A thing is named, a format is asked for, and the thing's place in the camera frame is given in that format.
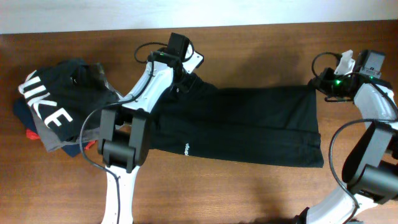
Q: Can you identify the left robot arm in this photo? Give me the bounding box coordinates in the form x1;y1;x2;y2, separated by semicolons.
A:
98;33;204;223

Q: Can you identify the black Nike t-shirt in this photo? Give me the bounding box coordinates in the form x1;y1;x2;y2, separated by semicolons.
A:
18;58;121;141

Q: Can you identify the black t-shirt small logo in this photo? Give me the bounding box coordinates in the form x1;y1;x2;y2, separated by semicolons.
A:
150;76;324;168

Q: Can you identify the red orange garment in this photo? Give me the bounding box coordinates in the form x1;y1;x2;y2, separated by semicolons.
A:
25;129;96;150

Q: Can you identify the right black cable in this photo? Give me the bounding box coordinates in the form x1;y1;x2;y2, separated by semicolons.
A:
311;52;398;224

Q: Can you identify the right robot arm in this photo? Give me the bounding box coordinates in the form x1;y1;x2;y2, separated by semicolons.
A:
293;50;397;224

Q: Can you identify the grey folded garment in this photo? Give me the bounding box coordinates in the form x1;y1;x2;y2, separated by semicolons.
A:
30;63;123;157

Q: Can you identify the black cable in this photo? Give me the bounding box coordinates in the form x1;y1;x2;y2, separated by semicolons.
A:
311;52;398;224
79;42;195;224

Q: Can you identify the navy folded garment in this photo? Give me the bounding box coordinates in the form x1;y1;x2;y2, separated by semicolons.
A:
12;98;80;157

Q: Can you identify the left black cable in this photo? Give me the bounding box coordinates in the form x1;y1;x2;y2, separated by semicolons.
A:
79;42;195;224

